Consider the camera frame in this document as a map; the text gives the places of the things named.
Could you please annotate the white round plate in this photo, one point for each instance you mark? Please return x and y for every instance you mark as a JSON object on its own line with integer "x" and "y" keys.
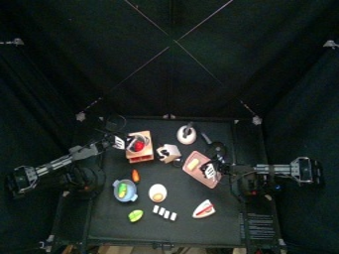
{"x": 157, "y": 189}

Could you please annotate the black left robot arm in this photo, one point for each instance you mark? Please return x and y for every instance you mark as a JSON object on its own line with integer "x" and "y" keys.
{"x": 57, "y": 163}

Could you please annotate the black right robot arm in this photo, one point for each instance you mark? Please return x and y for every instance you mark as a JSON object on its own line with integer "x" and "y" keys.
{"x": 273, "y": 170}

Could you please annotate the small metal bowl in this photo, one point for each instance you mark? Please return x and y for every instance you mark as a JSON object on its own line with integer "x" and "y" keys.
{"x": 131, "y": 141}

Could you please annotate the pink rectangular tray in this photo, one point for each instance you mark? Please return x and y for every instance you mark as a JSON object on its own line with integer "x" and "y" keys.
{"x": 196, "y": 175}

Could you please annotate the red toy strawberry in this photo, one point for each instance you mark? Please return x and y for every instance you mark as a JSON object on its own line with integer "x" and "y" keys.
{"x": 139, "y": 146}

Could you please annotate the yellow toy butter block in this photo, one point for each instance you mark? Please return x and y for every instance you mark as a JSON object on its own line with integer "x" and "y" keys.
{"x": 192, "y": 164}

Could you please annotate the small black cup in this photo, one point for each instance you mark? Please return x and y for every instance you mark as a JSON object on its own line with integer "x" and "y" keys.
{"x": 177, "y": 162}

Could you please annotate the black toy frying pan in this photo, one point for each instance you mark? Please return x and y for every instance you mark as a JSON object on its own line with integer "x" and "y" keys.
{"x": 217, "y": 149}

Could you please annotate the white wooden toy coffee machine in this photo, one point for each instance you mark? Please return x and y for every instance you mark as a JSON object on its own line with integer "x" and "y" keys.
{"x": 167, "y": 152}

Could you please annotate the orange toy carrot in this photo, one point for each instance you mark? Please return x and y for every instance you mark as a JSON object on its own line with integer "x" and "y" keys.
{"x": 135, "y": 176}

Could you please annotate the white pot with black lid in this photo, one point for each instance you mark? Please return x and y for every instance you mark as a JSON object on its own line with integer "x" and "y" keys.
{"x": 187, "y": 135}

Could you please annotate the yellow toy corn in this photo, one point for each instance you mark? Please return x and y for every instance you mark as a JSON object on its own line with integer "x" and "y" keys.
{"x": 121, "y": 190}

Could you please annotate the light blue toy pot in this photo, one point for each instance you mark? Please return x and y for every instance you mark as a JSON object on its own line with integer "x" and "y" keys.
{"x": 129, "y": 195}

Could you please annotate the green toy leaf vegetable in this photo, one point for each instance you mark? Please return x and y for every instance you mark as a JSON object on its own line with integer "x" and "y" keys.
{"x": 135, "y": 216}

